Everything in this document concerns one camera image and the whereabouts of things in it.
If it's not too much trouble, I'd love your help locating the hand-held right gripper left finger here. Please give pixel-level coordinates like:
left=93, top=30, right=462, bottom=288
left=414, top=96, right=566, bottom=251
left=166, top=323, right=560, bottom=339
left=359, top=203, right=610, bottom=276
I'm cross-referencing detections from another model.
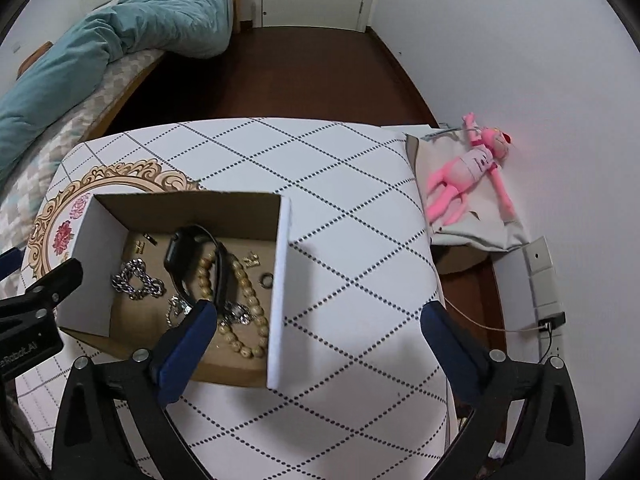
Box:
left=50, top=300, right=219, bottom=480

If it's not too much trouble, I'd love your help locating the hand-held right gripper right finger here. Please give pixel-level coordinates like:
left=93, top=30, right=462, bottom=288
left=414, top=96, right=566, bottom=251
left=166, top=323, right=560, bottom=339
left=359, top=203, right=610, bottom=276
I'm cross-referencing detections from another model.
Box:
left=420, top=301, right=587, bottom=480

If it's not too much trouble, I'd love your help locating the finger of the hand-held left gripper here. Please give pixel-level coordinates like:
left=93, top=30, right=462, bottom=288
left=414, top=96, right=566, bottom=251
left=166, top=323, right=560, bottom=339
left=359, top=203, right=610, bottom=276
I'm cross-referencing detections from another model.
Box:
left=0, top=258, right=84, bottom=321
left=0, top=246, right=24, bottom=281

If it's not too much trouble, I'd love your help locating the thin silver necklace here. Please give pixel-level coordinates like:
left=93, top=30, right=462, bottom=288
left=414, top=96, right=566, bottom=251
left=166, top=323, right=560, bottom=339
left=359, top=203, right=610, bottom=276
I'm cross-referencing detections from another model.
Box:
left=165, top=295, right=251, bottom=328

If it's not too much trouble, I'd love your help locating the silver chain bracelet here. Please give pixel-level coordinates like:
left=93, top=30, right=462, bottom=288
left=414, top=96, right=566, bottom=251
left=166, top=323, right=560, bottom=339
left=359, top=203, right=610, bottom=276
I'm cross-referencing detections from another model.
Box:
left=111, top=258, right=166, bottom=301

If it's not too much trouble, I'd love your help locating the wooden bead bracelet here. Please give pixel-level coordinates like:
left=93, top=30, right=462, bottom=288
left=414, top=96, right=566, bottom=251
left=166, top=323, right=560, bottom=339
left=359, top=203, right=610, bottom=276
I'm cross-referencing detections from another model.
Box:
left=195, top=250, right=271, bottom=359

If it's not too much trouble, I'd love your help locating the black smart watch band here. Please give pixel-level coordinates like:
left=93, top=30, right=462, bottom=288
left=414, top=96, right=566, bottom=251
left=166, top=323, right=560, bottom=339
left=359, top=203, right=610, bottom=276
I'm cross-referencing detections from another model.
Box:
left=165, top=224, right=231, bottom=311

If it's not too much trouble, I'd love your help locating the white cardboard box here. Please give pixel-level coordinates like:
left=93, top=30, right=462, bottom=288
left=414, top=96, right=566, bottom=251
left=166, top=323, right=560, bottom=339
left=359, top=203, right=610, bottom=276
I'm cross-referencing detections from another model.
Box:
left=55, top=191, right=292, bottom=390

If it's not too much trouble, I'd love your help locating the black charger plug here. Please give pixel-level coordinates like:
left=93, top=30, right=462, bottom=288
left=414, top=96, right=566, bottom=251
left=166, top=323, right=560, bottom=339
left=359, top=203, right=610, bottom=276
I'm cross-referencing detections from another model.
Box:
left=537, top=312, right=567, bottom=333

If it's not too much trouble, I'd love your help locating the beige canvas tote bag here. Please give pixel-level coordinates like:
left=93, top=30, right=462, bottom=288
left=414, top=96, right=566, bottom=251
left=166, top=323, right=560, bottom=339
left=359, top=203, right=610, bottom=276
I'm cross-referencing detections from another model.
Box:
left=404, top=127, right=531, bottom=252

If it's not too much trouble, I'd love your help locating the white diamond-pattern floral tablecloth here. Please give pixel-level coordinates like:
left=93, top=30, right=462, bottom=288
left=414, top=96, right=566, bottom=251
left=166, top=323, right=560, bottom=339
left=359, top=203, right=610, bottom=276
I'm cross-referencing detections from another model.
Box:
left=15, top=117, right=453, bottom=480

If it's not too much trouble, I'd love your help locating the pink plush toy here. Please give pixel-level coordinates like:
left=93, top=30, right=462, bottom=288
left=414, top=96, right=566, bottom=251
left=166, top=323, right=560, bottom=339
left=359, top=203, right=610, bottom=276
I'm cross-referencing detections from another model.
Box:
left=425, top=112, right=516, bottom=227

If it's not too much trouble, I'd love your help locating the teal quilted blanket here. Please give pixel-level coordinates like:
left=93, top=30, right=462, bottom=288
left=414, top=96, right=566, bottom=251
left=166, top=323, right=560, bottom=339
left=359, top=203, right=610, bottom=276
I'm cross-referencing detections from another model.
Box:
left=0, top=0, right=235, bottom=176

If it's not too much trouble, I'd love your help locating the thin charger cable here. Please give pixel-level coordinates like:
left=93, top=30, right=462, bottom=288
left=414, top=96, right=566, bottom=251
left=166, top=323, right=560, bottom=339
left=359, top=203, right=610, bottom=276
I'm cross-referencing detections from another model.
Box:
left=442, top=297, right=561, bottom=361

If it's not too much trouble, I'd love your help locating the white wall outlet strip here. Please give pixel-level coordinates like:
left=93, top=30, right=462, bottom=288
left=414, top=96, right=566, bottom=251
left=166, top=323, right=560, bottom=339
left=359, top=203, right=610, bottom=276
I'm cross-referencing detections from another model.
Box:
left=522, top=236, right=568, bottom=361

